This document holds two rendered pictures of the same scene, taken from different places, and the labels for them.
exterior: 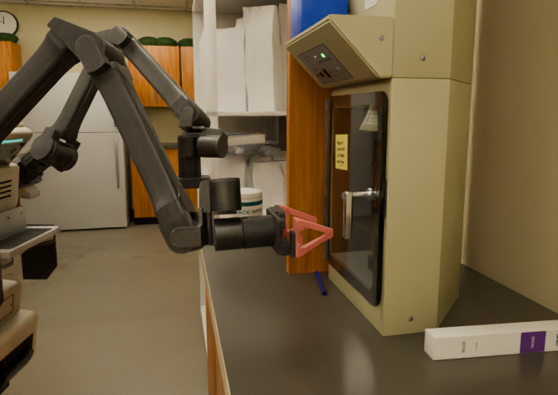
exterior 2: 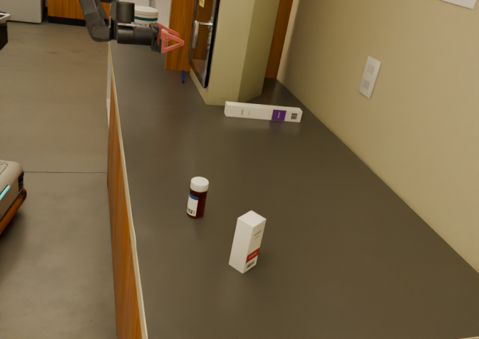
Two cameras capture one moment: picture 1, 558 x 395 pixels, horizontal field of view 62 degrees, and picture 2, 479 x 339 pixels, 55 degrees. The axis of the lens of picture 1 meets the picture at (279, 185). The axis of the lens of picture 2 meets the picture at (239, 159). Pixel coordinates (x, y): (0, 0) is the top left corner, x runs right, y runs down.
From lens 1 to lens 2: 72 cm
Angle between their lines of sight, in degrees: 19
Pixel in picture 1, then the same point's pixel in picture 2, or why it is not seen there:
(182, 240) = (98, 34)
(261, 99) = not seen: outside the picture
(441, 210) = (246, 40)
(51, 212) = not seen: outside the picture
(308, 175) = (184, 6)
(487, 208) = (296, 46)
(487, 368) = (249, 122)
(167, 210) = (90, 16)
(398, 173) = (224, 14)
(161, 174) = not seen: outside the picture
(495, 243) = (296, 69)
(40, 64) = not seen: outside the picture
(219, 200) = (121, 14)
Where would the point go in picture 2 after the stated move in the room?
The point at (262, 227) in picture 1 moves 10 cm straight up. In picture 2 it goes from (145, 34) to (147, 1)
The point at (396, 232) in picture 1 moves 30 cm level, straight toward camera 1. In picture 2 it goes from (219, 48) to (194, 70)
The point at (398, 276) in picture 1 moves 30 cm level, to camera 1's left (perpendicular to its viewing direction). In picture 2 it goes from (218, 73) to (127, 60)
